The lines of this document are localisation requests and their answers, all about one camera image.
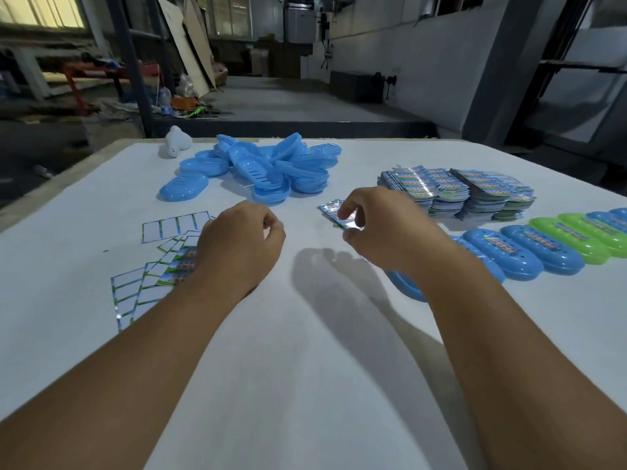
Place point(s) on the person's left hand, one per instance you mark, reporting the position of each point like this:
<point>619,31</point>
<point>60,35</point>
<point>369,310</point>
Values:
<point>240,249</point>

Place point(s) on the person's right hand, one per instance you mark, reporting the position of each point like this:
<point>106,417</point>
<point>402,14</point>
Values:
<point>406,234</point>

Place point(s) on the green-edged sticker sheet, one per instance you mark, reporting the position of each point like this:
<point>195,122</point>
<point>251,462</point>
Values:
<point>181,266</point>
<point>166,229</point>

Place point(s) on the fanned backing sheets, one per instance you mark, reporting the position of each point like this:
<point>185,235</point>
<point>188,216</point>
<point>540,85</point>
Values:
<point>169,244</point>

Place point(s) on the glossy sticker sheets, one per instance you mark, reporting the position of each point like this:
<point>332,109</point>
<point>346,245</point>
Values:
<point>330,210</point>

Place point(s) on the pile of blue soap dishes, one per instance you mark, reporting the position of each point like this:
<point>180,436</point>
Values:
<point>274,171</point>

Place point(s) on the stacks of colourful sticker sheets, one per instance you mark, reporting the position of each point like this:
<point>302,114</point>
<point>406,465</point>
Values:
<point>495,200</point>

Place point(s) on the green soap dish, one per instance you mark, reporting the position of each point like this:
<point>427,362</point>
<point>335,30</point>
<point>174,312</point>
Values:
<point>614,244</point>

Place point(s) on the person's right forearm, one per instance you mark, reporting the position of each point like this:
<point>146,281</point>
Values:
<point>529,376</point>

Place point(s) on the person's left forearm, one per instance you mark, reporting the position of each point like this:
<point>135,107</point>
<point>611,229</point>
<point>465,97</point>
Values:
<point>112,386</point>

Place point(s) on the black box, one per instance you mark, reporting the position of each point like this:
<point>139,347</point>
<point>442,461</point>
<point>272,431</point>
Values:
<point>356,87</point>

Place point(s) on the orange box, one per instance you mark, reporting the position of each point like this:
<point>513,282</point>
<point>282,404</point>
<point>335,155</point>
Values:
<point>184,103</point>

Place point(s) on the small white plastic figure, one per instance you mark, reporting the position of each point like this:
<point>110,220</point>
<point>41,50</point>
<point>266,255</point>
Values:
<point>176,140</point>

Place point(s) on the green tool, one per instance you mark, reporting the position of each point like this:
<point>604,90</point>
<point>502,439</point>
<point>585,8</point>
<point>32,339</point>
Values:
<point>194,112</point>

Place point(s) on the clear water bottle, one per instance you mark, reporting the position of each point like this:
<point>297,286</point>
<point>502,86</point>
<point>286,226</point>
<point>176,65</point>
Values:
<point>165,101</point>

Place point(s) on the pale wooden crate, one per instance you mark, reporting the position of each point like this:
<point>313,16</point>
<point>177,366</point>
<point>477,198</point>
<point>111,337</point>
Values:
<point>112,134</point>

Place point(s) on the white plastic bag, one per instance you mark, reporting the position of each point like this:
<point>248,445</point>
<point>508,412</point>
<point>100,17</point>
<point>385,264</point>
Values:
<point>186,86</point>

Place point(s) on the wicker basket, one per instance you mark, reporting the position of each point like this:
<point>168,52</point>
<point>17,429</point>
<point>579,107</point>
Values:
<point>220,75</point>

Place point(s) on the grey slanted pillar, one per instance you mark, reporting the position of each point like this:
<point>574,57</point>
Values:
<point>504,83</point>

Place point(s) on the pale leaning plywood board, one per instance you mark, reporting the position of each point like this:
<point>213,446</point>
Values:
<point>183,51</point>

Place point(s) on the brown leaning board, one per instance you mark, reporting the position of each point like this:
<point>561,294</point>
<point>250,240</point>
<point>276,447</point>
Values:
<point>201,43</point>

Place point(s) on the plastic bottle on floor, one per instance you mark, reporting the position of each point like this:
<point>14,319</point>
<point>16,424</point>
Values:
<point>43,171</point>

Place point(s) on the wide window with grid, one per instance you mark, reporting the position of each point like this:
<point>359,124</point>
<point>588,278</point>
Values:
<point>230,17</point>

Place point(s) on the silver machine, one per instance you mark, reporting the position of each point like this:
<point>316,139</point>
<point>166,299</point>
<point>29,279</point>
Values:
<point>301,24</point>

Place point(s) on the red metal table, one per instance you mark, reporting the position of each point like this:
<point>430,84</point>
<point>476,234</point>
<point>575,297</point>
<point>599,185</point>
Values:
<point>88,70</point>

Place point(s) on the large bright window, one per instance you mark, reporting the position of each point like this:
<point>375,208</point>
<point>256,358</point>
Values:
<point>44,9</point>

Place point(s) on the black wall plug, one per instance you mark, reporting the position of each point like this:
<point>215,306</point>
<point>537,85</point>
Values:
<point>390,80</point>

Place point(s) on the thick dark steel post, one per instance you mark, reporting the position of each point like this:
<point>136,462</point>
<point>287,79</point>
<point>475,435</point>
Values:
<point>132,68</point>

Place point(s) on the thin dark steel post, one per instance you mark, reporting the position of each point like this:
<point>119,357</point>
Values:
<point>161,43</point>

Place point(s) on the white metal workbench frame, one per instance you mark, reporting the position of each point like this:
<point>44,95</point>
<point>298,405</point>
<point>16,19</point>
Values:
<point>29,68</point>

